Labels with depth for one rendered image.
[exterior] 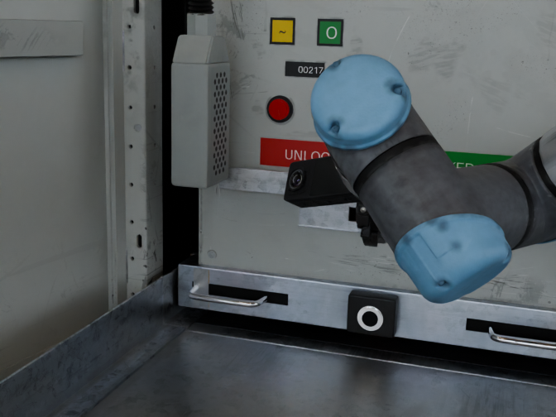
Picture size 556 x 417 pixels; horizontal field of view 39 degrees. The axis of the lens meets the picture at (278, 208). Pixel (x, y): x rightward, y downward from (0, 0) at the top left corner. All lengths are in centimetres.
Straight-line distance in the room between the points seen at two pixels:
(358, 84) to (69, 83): 48
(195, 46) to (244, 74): 11
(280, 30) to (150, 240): 32
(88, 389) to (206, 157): 29
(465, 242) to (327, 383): 39
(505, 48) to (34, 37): 52
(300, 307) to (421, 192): 47
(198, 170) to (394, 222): 38
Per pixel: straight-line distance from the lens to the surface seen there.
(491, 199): 61
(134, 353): 98
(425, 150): 60
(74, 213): 102
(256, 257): 103
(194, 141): 91
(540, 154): 66
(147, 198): 103
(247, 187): 97
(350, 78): 60
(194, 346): 101
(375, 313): 97
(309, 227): 100
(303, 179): 81
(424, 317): 99
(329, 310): 101
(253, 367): 95
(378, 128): 58
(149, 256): 106
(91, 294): 107
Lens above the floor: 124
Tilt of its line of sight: 13 degrees down
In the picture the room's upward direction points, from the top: 2 degrees clockwise
